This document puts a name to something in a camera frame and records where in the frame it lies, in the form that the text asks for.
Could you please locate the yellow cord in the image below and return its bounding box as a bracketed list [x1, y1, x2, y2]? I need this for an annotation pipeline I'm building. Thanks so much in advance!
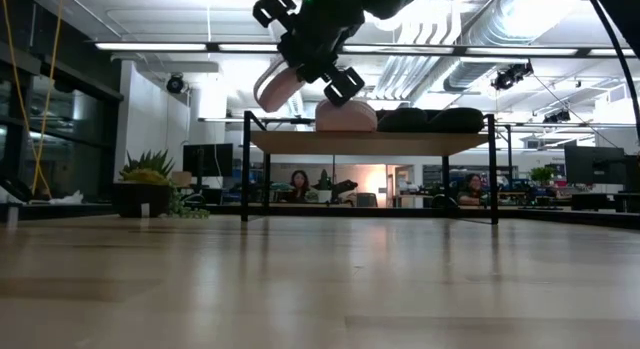
[30, 0, 66, 196]
[0, 0, 54, 196]

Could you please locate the small potted green plant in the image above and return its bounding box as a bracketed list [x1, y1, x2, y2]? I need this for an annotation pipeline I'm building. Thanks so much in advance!
[528, 165, 555, 188]

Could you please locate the pink slide sandal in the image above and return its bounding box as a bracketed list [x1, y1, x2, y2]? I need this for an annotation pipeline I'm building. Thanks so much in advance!
[314, 99, 379, 134]
[253, 56, 307, 114]

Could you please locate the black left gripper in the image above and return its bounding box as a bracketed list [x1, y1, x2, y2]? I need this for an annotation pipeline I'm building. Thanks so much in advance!
[252, 0, 367, 108]

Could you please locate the wooden shelf with black legs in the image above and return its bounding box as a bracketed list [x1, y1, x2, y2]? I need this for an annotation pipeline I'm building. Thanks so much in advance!
[240, 110, 514, 226]

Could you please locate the long ceiling light bar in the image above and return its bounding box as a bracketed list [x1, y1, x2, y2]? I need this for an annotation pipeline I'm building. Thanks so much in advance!
[93, 40, 640, 59]

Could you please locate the succulent in black pot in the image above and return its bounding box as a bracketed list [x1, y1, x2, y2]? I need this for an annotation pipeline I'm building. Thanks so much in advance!
[112, 148, 176, 219]

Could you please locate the black cable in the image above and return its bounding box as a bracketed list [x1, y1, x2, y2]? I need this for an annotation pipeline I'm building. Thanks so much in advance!
[582, 0, 640, 143]

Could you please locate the black track spotlight cluster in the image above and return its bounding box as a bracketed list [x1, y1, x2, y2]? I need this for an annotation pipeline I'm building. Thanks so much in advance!
[491, 61, 535, 92]

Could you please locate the silver ventilation duct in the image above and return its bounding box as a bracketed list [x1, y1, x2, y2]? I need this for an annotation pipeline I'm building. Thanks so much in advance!
[442, 0, 556, 94]

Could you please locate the small green trailing plant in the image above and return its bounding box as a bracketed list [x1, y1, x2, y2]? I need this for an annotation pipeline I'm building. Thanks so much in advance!
[167, 187, 211, 220]

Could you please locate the white crumpled cloth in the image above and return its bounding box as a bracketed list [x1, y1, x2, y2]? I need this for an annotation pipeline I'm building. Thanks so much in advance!
[48, 189, 85, 206]

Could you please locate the black computer monitor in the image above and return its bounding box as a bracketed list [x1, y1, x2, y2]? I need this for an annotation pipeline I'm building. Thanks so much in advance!
[182, 143, 235, 178]
[564, 145, 626, 186]

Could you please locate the black round hanging lamp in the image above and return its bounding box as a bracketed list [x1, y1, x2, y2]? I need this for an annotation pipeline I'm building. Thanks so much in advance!
[165, 72, 186, 95]

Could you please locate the person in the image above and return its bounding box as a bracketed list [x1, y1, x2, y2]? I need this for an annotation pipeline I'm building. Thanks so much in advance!
[286, 169, 314, 204]
[456, 172, 489, 207]

